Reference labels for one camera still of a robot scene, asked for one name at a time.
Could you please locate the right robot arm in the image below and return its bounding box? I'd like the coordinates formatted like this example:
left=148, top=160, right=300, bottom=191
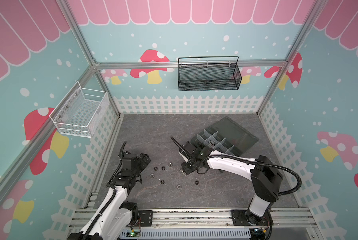
left=175, top=142, right=302, bottom=226

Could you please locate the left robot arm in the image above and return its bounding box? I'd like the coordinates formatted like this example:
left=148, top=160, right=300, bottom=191
left=68, top=152, right=151, bottom=240

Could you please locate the clear compartment organizer box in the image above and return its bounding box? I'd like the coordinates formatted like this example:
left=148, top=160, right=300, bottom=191
left=190, top=117, right=259, bottom=157

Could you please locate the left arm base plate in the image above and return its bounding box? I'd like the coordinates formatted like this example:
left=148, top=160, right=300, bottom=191
left=130, top=210, right=153, bottom=227

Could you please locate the grey slotted cable duct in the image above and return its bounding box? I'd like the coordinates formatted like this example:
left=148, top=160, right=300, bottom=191
left=118, top=229, right=252, bottom=240

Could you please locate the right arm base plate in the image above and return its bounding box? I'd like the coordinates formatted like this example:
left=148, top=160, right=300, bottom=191
left=231, top=210, right=274, bottom=228

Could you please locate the white wire mesh basket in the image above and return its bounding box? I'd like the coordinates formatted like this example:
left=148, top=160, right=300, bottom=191
left=49, top=82, right=109, bottom=138

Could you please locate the black wire mesh basket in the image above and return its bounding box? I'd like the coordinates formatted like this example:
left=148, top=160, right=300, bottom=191
left=177, top=56, right=243, bottom=92

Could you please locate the aluminium mounting rail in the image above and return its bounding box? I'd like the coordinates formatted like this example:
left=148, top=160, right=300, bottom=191
left=67, top=207, right=318, bottom=229

